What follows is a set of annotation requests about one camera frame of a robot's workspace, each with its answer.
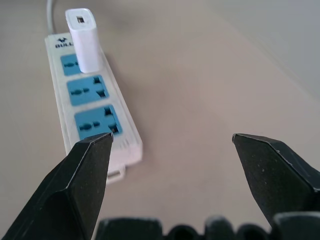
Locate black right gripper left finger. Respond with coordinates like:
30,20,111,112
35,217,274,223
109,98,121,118
0,132,114,240

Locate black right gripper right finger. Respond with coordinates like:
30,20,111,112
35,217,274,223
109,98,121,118
231,133,320,230

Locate white power strip blue sockets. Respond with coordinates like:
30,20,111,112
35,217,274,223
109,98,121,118
44,33,144,185

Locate white USB charger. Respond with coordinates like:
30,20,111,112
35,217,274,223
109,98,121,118
64,8,103,74

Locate white power strip cable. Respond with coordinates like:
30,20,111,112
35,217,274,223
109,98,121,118
46,0,57,35

